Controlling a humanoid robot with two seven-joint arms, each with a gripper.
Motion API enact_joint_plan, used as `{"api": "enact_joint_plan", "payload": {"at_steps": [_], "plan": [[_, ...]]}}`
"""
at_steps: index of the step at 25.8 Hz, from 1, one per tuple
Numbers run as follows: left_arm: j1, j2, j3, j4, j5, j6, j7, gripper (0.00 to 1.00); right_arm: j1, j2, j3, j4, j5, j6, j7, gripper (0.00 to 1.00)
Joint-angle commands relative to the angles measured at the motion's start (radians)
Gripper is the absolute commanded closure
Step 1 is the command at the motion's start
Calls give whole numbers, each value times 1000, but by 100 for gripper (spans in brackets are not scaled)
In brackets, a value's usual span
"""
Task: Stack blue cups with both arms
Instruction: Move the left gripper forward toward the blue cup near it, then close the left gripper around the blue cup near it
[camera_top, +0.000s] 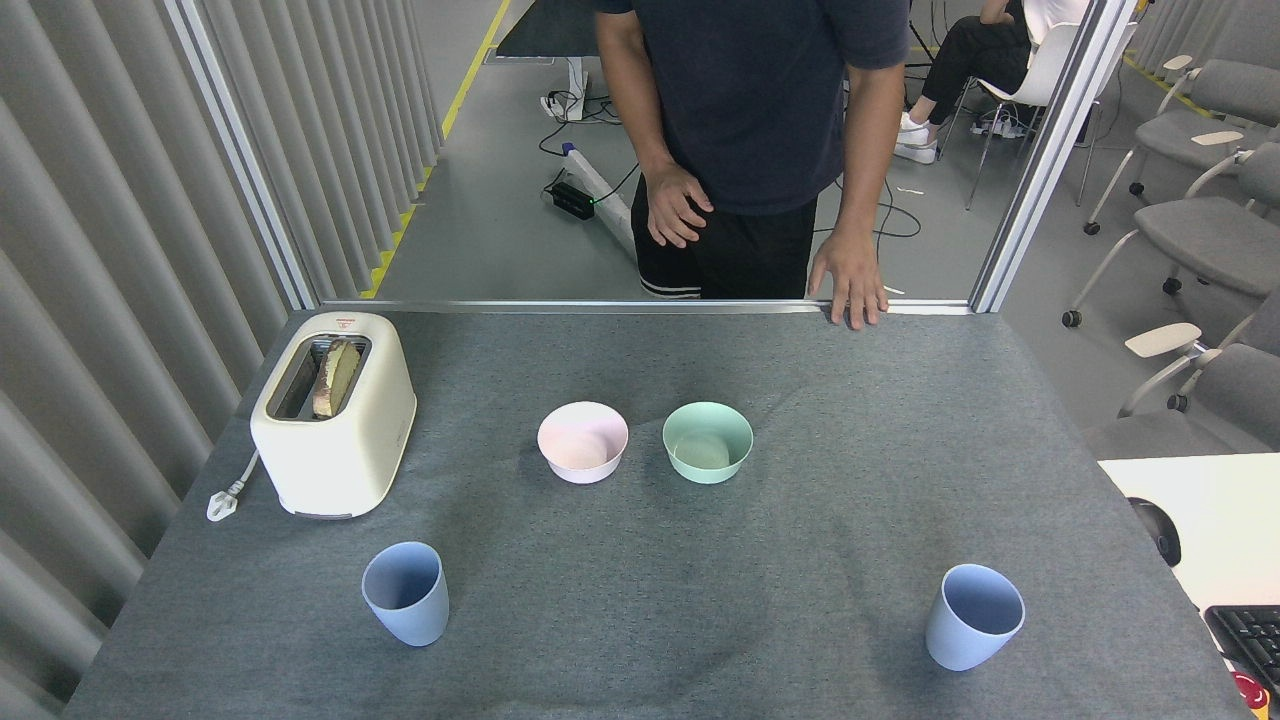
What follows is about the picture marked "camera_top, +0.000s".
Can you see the standing person's left forearm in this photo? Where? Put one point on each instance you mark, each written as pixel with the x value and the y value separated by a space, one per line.
pixel 868 150

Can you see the white chair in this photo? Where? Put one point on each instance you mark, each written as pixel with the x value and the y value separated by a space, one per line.
pixel 1040 75

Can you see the cream white toaster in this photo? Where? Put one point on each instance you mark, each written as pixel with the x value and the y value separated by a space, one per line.
pixel 335 460

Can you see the red button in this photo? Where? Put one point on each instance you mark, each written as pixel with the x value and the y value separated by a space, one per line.
pixel 1250 690

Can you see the dark table with white leg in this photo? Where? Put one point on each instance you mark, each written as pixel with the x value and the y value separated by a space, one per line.
pixel 545 25

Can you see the toasted bread slice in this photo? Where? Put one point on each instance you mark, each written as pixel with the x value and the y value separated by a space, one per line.
pixel 338 380

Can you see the blue plastic cup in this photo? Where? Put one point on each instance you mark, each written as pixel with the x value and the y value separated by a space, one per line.
pixel 410 615
pixel 955 640

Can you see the standing person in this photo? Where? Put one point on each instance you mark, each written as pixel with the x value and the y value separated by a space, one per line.
pixel 760 100

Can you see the silver aluminium post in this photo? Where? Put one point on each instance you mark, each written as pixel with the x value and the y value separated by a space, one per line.
pixel 1050 160
pixel 245 160

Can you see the black round device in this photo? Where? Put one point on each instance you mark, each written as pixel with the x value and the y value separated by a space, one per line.
pixel 1160 530

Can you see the white desk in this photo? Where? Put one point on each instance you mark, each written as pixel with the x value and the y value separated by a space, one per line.
pixel 1230 520

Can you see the pink bowl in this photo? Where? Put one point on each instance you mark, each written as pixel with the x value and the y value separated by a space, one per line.
pixel 580 465

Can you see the white power strip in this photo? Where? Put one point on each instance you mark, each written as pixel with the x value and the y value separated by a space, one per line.
pixel 562 106

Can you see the black keyboard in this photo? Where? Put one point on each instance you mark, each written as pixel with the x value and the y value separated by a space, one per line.
pixel 1250 635

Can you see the grey office chair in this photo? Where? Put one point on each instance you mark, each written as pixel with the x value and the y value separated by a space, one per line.
pixel 1235 395
pixel 1210 235
pixel 1210 115

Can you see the standing person's right forearm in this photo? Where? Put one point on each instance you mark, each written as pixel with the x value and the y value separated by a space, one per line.
pixel 640 110

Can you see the silver table edge rail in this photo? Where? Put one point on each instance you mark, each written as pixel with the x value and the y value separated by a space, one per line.
pixel 600 306

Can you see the standing person's right hand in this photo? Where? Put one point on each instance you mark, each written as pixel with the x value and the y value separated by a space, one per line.
pixel 675 205

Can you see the green bowl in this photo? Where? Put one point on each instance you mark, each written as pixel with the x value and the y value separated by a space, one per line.
pixel 705 465

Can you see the standing person's left hand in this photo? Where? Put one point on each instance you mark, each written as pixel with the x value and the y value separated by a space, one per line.
pixel 850 280

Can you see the seated person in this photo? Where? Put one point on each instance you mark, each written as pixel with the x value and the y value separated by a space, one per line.
pixel 975 50

